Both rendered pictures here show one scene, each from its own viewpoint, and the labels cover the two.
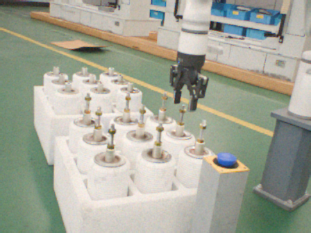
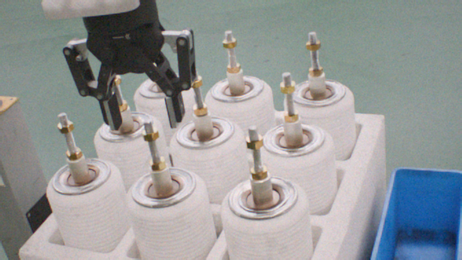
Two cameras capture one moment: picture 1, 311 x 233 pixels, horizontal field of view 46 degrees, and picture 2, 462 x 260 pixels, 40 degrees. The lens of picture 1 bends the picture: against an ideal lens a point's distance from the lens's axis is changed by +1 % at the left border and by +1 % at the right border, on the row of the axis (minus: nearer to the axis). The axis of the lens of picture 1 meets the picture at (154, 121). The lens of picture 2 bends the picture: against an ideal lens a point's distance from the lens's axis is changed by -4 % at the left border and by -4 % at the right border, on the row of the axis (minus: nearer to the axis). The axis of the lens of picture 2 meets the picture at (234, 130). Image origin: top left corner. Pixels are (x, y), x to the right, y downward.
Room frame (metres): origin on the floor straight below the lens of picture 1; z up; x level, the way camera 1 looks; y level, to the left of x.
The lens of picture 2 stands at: (1.50, -0.39, 0.67)
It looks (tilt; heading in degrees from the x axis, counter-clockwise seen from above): 30 degrees down; 141
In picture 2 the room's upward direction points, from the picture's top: 10 degrees counter-clockwise
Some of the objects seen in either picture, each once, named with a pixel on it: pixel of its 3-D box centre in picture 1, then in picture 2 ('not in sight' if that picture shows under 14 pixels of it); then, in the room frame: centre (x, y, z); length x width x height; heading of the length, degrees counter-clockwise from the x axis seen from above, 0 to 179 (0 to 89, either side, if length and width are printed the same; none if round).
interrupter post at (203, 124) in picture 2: (139, 132); (203, 124); (0.92, 0.04, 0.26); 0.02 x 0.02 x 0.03
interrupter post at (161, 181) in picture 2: (179, 130); (161, 178); (0.97, -0.07, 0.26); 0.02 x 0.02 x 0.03
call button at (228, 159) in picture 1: (225, 160); not in sight; (0.69, -0.16, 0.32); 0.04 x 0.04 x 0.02
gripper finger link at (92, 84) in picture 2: (196, 102); (99, 102); (0.92, -0.10, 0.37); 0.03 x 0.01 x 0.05; 36
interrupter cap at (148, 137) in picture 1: (139, 136); (205, 133); (0.92, 0.04, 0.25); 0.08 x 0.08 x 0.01
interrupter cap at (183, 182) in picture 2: (179, 134); (163, 188); (0.97, -0.07, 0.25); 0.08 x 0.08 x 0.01
